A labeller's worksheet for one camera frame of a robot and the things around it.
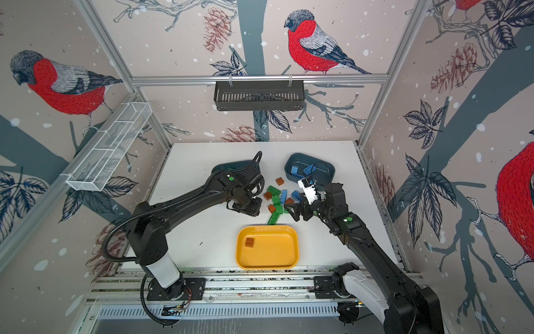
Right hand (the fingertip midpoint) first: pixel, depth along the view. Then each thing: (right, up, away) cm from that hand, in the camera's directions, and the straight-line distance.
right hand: (292, 202), depth 78 cm
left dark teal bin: (-28, +13, +31) cm, 44 cm away
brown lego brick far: (-4, +6, +25) cm, 26 cm away
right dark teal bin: (+20, +11, +28) cm, 36 cm away
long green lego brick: (-7, -10, +12) cm, 17 cm away
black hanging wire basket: (-14, +50, +27) cm, 58 cm away
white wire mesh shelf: (-71, +14, -7) cm, 72 cm away
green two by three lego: (-7, +2, +20) cm, 21 cm away
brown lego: (-17, -18, +5) cm, 25 cm away
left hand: (-13, -5, +1) cm, 14 cm away
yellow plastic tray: (-10, -19, +5) cm, 22 cm away
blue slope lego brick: (+4, +11, +28) cm, 31 cm away
